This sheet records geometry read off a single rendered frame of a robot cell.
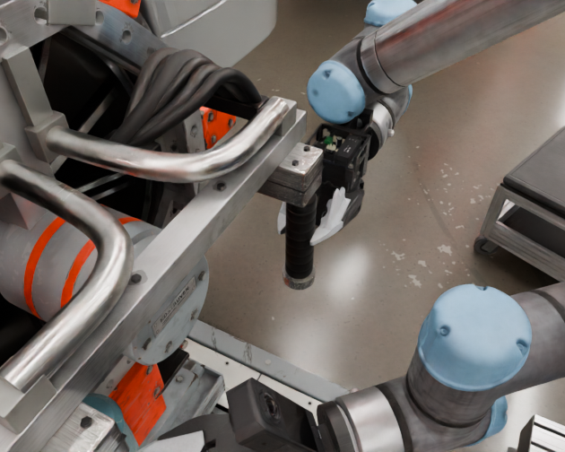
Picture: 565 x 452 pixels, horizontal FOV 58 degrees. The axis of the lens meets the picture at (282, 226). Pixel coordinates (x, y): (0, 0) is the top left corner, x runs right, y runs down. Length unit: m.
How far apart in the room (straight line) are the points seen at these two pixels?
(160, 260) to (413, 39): 0.35
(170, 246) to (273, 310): 1.17
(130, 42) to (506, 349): 0.47
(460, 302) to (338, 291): 1.23
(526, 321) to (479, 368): 0.05
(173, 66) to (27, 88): 0.13
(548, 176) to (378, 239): 0.56
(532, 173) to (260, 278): 0.87
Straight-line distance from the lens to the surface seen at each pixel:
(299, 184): 0.54
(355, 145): 0.66
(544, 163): 1.71
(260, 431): 0.40
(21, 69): 0.50
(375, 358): 1.51
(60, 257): 0.54
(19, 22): 0.51
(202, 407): 1.25
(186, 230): 0.43
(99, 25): 0.57
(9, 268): 0.58
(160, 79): 0.52
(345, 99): 0.63
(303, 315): 1.57
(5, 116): 0.52
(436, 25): 0.58
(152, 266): 0.41
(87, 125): 0.73
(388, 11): 0.74
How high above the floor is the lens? 1.28
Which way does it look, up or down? 45 degrees down
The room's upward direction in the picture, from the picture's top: straight up
